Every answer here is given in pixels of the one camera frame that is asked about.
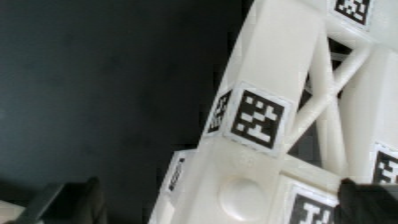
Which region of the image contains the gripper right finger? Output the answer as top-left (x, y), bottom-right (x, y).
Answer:
top-left (333, 179), bottom-right (398, 224)

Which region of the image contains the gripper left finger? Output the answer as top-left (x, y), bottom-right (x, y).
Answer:
top-left (0, 176), bottom-right (108, 224)

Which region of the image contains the white chair back frame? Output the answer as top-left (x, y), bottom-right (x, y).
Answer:
top-left (173, 0), bottom-right (398, 224)

